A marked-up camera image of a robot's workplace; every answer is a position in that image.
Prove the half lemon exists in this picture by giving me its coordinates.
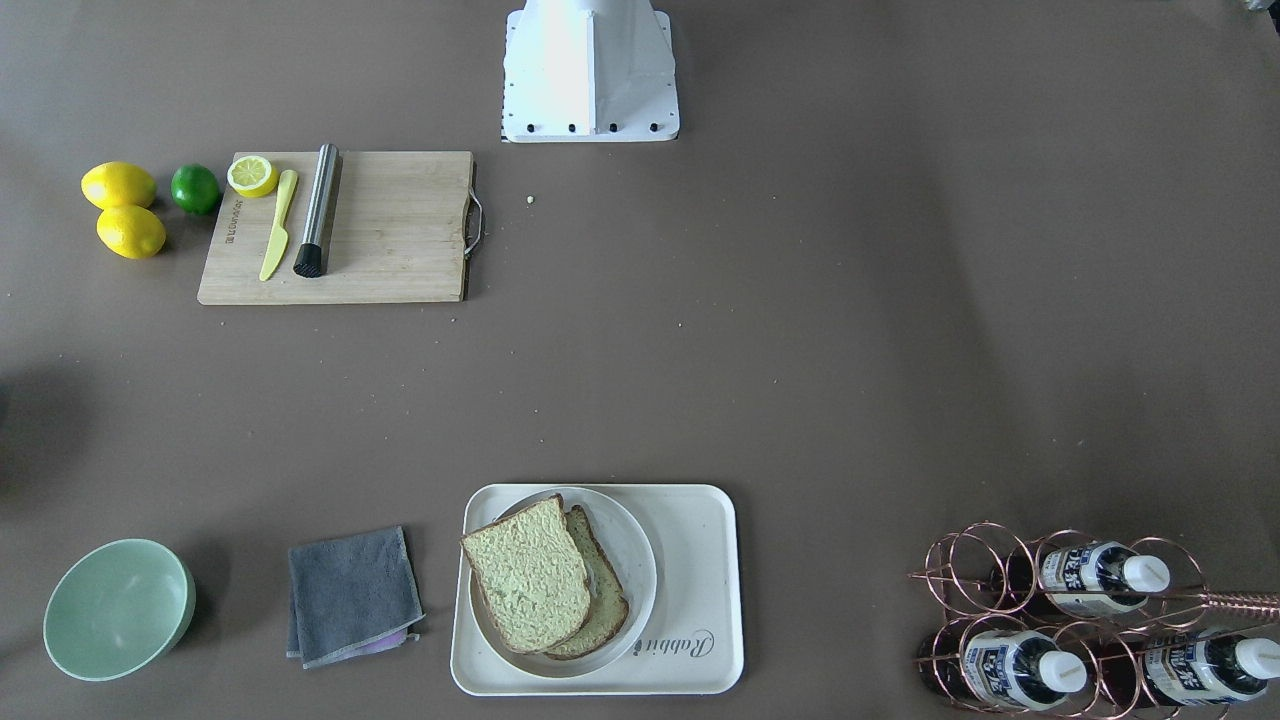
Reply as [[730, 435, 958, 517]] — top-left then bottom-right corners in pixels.
[[227, 155, 280, 199]]

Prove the whole lemon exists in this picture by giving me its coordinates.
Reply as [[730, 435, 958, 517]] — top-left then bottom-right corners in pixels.
[[79, 161, 157, 210], [96, 205, 166, 259]]

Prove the grey folded cloth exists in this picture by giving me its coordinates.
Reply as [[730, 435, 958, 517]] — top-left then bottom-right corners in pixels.
[[285, 525, 425, 669]]

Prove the whole lemon upper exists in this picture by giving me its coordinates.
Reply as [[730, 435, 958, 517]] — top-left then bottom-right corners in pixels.
[[79, 161, 157, 210]]

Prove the cream rabbit tray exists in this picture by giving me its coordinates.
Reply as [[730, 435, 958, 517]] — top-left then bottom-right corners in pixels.
[[451, 483, 745, 697]]

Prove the bread slice under egg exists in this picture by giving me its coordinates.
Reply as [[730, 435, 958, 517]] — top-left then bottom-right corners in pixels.
[[544, 505, 630, 661]]

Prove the copper wire bottle rack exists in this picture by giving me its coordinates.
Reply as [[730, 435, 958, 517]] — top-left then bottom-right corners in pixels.
[[914, 521, 1277, 719]]

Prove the green lime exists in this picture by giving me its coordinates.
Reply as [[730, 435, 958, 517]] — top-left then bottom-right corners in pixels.
[[170, 164, 221, 217]]

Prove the whole lemon lower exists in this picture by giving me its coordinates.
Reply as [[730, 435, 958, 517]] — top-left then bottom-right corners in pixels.
[[96, 205, 166, 259]]

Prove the steel muddler black tip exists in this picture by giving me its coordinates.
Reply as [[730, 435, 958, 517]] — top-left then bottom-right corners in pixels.
[[292, 143, 342, 278]]

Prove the mint green bowl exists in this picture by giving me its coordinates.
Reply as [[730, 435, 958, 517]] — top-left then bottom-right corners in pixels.
[[44, 538, 197, 682]]

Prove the tea bottle front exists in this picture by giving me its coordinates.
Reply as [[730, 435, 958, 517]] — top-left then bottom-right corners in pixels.
[[915, 623, 1089, 711]]

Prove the tea bottle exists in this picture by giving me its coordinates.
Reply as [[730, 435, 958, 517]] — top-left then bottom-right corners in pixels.
[[1097, 628, 1279, 708], [986, 541, 1172, 621], [915, 623, 1089, 711]]

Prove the white round plate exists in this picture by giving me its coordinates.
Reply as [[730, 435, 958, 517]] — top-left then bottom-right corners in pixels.
[[454, 486, 659, 683]]

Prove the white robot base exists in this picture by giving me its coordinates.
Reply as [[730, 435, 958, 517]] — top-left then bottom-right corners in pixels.
[[500, 1, 681, 143]]

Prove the bamboo cutting board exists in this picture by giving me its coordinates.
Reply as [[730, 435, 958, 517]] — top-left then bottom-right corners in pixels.
[[197, 150, 481, 306]]

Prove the yellow plastic knife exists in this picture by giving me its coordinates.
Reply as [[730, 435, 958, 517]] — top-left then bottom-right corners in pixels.
[[259, 169, 298, 282]]

